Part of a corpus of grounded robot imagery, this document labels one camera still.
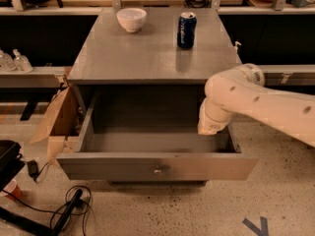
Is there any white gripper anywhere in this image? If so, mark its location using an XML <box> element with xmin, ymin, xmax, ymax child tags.
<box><xmin>198</xmin><ymin>97</ymin><xmax>232</xmax><ymax>136</ymax></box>

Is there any grey top drawer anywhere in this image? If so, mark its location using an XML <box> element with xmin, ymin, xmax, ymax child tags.
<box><xmin>57</xmin><ymin>91</ymin><xmax>258</xmax><ymax>182</ymax></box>

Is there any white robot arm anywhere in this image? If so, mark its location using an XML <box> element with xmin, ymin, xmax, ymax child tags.
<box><xmin>198</xmin><ymin>64</ymin><xmax>315</xmax><ymax>147</ymax></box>

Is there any grey drawer cabinet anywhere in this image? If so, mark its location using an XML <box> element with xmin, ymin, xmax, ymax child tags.
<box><xmin>66</xmin><ymin>7</ymin><xmax>249</xmax><ymax>186</ymax></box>

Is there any blue soda can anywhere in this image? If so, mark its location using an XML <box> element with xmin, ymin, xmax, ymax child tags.
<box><xmin>177</xmin><ymin>12</ymin><xmax>197</xmax><ymax>49</ymax></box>

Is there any white ceramic bowl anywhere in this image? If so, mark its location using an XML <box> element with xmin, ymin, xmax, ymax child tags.
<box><xmin>116</xmin><ymin>8</ymin><xmax>147</xmax><ymax>32</ymax></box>

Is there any cardboard box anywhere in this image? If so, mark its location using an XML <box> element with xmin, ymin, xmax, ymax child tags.
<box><xmin>31</xmin><ymin>86</ymin><xmax>79</xmax><ymax>165</ymax></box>

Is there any black power adapter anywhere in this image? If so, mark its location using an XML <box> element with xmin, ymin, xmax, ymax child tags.
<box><xmin>27</xmin><ymin>160</ymin><xmax>39</xmax><ymax>178</ymax></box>

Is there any black stand base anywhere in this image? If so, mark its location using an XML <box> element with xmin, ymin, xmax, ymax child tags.
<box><xmin>0</xmin><ymin>188</ymin><xmax>90</xmax><ymax>236</ymax></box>

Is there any black bin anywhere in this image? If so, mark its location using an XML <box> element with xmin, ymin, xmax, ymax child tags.
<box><xmin>0</xmin><ymin>140</ymin><xmax>25</xmax><ymax>191</ymax></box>

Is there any red plastic cup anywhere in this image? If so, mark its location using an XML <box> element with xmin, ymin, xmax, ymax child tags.
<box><xmin>0</xmin><ymin>179</ymin><xmax>23</xmax><ymax>201</ymax></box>

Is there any clear sanitizer bottle left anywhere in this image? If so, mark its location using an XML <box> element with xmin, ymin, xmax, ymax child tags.
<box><xmin>0</xmin><ymin>50</ymin><xmax>16</xmax><ymax>71</ymax></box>

